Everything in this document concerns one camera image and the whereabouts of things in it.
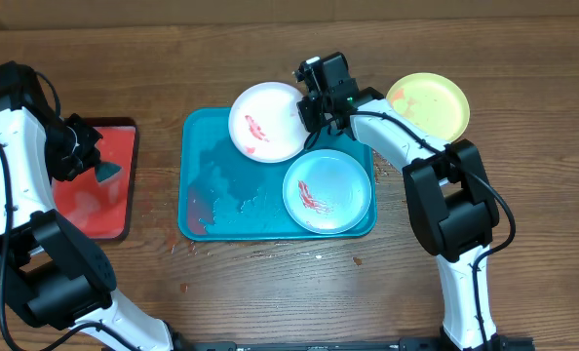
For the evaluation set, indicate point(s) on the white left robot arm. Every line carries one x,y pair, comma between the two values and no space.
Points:
50,272

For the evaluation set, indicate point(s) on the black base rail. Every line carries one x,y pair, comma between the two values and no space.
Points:
403,344

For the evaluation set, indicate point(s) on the white plate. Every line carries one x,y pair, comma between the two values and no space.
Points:
264,122

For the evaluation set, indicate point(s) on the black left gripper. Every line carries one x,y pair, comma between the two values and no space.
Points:
69,168

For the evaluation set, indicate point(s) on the blue plastic tray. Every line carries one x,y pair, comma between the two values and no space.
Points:
226,196

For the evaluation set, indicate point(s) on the yellow-green plate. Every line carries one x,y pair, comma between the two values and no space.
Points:
433,103

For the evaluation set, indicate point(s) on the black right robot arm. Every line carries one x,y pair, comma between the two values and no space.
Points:
452,207

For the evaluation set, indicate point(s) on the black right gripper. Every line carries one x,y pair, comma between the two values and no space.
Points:
304,112

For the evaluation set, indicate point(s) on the light blue plate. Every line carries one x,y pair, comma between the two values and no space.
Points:
327,192

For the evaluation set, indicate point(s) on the dark red water tray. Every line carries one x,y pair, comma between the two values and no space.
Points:
102,209

